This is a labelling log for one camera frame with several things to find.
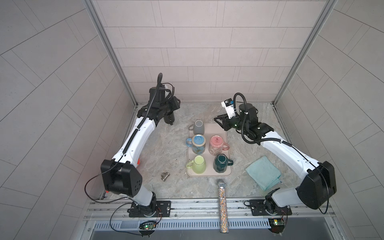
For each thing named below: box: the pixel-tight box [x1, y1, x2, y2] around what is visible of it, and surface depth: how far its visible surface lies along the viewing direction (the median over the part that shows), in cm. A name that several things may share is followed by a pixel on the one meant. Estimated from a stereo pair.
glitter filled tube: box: [217, 181, 229, 233], surface depth 71 cm
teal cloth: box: [245, 155, 282, 191], surface depth 83 cm
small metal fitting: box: [161, 172, 171, 182], surface depth 81 cm
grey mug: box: [188, 119, 205, 135], surface depth 96 cm
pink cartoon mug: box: [208, 135, 230, 156], surface depth 86 cm
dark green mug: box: [213, 153, 234, 173], surface depth 80 cm
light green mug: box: [186, 155, 207, 175], surface depth 79 cm
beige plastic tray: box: [187, 123, 233, 177], surface depth 84 cm
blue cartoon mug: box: [185, 134, 206, 155], surface depth 85 cm
